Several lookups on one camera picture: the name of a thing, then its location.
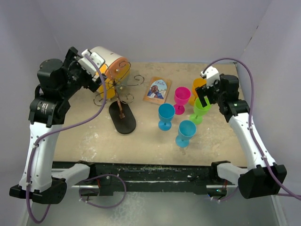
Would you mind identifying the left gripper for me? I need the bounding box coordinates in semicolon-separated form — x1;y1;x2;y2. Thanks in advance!
60;48;106;99

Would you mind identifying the green wine glass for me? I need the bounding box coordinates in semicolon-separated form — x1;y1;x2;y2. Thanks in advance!
190;97;211;125

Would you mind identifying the orange wine glass front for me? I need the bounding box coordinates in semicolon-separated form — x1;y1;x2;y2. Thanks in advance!
97;64;115;99

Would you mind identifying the orange wine glass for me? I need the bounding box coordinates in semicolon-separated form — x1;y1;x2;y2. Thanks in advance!
97;64;115;99
189;78;206;106

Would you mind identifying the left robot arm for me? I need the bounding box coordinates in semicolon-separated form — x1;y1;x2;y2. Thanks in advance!
9;47;105;205

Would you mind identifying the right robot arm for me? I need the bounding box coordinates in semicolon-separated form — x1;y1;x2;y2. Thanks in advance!
195;74;287;199

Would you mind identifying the orange wine glass back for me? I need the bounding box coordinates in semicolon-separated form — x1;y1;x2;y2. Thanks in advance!
189;78;206;106

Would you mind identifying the pink wine glass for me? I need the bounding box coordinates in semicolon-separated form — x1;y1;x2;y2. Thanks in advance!
174;87;191;115

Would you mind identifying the blue wine glass left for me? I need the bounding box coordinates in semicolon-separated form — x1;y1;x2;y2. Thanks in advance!
158;103;175;131

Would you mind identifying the blue wine glass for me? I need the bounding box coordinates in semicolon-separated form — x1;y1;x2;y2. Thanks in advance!
175;120;197;148
158;103;175;131

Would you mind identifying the blue wine glass front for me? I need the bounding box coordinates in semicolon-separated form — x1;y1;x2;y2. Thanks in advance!
175;120;197;148

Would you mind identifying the metal wine glass rack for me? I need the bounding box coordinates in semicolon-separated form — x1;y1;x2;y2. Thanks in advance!
93;75;144;135

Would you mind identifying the orange picture book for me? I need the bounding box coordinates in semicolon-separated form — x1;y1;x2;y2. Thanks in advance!
143;76;172;105

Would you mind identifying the white cylinder container orange lid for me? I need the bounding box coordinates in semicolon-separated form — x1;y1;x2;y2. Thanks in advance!
91;46;131;84

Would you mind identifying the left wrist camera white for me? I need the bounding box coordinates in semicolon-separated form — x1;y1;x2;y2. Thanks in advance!
78;49;105;81

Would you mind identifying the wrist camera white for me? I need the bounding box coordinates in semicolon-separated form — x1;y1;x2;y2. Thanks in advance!
200;66;220;89
78;49;105;81

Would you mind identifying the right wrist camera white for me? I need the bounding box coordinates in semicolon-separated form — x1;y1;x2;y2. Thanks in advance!
200;66;220;89

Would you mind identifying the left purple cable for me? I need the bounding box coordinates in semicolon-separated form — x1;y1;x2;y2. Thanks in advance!
24;55;127;224

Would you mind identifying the purple cable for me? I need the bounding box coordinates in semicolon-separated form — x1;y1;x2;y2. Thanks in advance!
24;55;127;224
203;57;301;203

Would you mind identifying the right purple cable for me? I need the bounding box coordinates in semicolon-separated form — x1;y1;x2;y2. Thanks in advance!
203;57;301;203

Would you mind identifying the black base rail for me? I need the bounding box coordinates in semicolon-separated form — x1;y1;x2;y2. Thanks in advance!
51;161;238;196

